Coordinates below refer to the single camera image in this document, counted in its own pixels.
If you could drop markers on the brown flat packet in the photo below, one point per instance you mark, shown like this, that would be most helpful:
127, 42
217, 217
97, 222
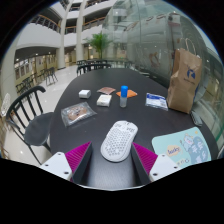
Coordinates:
106, 90

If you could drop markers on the group of black chairs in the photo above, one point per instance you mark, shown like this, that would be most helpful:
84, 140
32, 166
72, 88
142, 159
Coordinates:
50, 75

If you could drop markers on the black spindle-back chair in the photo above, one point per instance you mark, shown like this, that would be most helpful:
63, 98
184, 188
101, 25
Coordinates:
38, 128
90, 67

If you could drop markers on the white and blue tissue pack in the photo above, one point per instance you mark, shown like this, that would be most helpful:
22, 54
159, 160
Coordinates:
156, 101

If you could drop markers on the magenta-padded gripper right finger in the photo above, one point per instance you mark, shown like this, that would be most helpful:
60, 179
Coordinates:
163, 165

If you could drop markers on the brown paper bag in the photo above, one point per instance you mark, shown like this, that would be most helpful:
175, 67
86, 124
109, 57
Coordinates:
183, 86

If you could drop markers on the large white cylindrical exhibit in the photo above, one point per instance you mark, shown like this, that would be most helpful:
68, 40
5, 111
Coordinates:
156, 36

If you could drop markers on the clear plastic snack bag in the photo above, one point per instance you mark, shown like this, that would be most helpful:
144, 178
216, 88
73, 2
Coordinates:
77, 113

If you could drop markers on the small white box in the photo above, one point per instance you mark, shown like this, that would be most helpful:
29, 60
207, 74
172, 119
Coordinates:
84, 94

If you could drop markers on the small blue-capped bottle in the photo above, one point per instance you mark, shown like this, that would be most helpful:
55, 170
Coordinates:
123, 96

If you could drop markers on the white perforated computer mouse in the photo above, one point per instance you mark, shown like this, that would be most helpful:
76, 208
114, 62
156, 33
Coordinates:
118, 141

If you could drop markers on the light green printed mouse pad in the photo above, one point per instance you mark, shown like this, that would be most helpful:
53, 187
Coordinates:
186, 145

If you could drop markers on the green potted palm plant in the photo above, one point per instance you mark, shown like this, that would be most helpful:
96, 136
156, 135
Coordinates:
99, 41

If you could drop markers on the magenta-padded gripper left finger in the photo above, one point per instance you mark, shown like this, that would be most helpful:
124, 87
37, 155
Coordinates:
56, 165

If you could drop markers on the cream white box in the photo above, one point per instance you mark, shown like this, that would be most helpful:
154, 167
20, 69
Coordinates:
104, 100

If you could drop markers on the orange flat packet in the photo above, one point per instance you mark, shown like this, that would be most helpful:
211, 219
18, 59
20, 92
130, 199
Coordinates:
131, 93

